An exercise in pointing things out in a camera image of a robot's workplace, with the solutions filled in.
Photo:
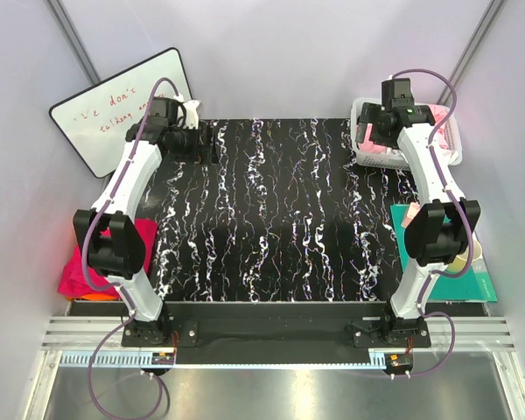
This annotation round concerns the green cutting mat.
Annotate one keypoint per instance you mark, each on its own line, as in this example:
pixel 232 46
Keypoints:
pixel 474 286

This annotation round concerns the pink t shirt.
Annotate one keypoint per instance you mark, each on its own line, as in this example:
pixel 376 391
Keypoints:
pixel 442 131

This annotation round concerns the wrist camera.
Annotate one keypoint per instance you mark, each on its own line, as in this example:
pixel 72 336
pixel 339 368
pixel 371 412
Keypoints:
pixel 188 115
pixel 396 93

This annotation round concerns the magenta folded t shirt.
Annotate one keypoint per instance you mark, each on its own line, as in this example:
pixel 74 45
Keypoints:
pixel 73 284

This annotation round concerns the aluminium rail frame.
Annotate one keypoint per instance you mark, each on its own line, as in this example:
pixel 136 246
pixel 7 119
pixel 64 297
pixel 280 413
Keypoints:
pixel 98 342

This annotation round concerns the pink power cube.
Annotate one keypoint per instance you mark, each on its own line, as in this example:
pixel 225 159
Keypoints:
pixel 411 212

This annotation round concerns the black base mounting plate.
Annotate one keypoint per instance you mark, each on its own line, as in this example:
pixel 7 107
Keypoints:
pixel 355 323

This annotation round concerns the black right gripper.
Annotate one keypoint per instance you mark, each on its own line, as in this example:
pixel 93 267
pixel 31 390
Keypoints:
pixel 370 114

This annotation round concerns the yellow paper cup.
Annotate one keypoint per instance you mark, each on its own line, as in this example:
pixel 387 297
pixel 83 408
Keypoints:
pixel 461 260

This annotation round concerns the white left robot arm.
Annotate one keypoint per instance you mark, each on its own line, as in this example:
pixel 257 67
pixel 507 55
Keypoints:
pixel 110 244

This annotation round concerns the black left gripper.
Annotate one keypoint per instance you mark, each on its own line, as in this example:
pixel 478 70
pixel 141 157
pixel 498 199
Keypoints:
pixel 205 153

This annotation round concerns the white plastic basket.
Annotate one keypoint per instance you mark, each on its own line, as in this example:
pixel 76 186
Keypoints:
pixel 452 144

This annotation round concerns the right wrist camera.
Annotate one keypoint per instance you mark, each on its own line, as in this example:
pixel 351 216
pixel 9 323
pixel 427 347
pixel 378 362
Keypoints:
pixel 396 93

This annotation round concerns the whiteboard with red writing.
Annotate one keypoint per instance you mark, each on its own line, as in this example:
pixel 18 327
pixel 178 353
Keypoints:
pixel 95 120

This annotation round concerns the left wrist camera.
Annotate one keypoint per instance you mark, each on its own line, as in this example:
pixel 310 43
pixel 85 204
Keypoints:
pixel 188 115

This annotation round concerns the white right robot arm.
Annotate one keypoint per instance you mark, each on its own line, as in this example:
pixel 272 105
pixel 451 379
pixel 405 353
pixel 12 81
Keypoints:
pixel 439 238

